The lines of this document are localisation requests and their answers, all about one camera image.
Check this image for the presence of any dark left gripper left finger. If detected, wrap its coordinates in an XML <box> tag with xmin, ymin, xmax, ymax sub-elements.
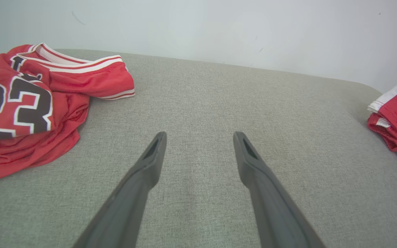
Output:
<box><xmin>73</xmin><ymin>132</ymin><xmax>167</xmax><ymax>248</ymax></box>

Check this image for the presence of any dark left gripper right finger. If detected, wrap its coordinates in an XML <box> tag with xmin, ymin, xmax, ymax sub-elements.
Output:
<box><xmin>233</xmin><ymin>132</ymin><xmax>326</xmax><ymax>248</ymax></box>

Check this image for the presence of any red basketball jersey number 23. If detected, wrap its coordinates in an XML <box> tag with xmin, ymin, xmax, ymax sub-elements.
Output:
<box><xmin>0</xmin><ymin>43</ymin><xmax>135</xmax><ymax>183</ymax></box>

